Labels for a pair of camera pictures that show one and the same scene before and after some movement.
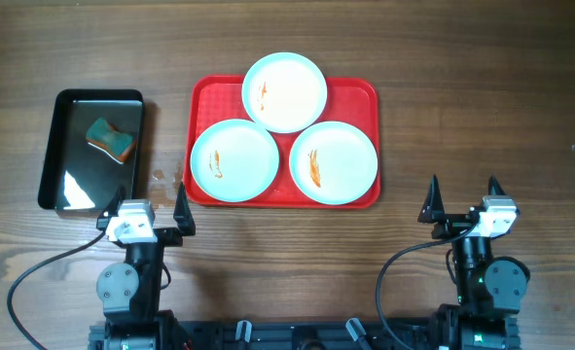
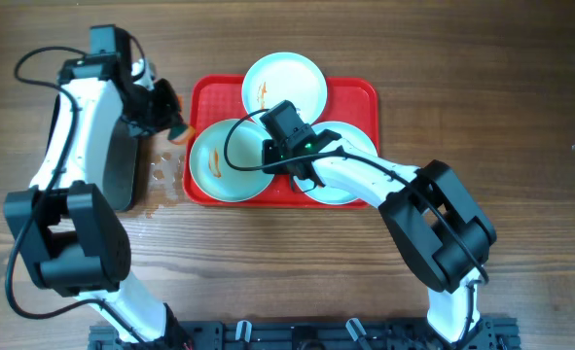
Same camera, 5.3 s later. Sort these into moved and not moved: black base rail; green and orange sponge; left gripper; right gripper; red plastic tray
Moved: right gripper; left gripper; green and orange sponge
Not moved: black base rail; red plastic tray
